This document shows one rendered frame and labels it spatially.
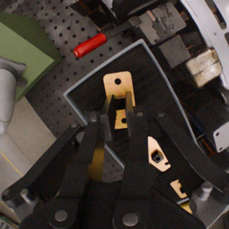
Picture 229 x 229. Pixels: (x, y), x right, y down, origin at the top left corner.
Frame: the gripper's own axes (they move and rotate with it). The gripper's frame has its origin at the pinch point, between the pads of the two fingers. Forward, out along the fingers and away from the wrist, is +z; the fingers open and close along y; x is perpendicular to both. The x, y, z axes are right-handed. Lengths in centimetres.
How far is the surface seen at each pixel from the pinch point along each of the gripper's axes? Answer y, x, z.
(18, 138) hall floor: -160, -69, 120
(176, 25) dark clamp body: 12.6, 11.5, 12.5
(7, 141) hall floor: -189, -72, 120
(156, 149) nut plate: 4.8, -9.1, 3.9
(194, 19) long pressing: 20.9, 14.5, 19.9
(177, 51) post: 11.2, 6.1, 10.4
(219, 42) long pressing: 28.4, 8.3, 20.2
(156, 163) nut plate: 4.6, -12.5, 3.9
